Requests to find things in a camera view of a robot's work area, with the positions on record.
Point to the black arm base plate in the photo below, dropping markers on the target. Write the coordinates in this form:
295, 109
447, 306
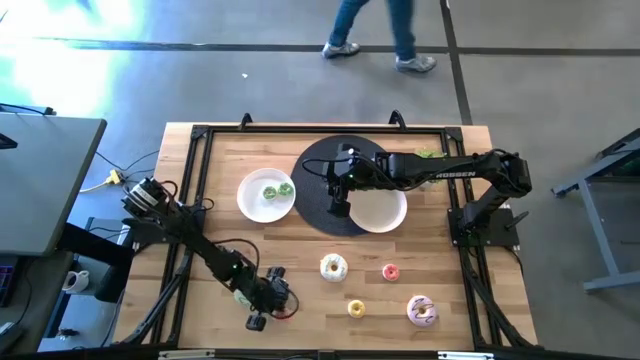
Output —
500, 235

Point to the yellow power plug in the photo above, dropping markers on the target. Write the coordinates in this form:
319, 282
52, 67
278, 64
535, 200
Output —
115, 176

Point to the black metal table frame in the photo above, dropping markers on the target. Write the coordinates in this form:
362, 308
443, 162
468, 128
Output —
325, 129

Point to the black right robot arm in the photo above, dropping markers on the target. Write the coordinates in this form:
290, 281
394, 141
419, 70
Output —
450, 167

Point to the person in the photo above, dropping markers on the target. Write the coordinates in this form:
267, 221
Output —
402, 30

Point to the large white sprinkled donut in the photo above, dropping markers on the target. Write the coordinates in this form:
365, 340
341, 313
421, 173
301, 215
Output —
325, 270

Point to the black round placemat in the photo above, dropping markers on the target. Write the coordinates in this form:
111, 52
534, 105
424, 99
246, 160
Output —
310, 200

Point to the white round plate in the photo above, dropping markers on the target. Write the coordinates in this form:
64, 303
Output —
380, 212
255, 202

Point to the small green donut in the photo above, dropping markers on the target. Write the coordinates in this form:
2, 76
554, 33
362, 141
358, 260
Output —
266, 193
289, 189

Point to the grey metal table stand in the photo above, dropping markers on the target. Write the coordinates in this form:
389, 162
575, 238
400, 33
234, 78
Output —
590, 210

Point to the grey desk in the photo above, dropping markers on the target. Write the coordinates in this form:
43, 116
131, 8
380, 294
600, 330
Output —
40, 185

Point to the white mug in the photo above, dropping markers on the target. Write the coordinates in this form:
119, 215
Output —
75, 281

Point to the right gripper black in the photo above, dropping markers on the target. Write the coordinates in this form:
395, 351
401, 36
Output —
352, 172

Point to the small pink donut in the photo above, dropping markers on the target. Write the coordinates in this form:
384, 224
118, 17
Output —
386, 273

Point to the black frame clamp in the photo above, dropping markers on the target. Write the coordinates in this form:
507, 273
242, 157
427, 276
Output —
397, 118
245, 120

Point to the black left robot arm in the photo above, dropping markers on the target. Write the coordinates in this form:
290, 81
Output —
210, 250

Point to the small yellow donut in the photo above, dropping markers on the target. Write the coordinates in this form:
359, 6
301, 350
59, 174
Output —
351, 309

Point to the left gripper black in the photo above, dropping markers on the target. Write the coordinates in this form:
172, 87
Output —
280, 297

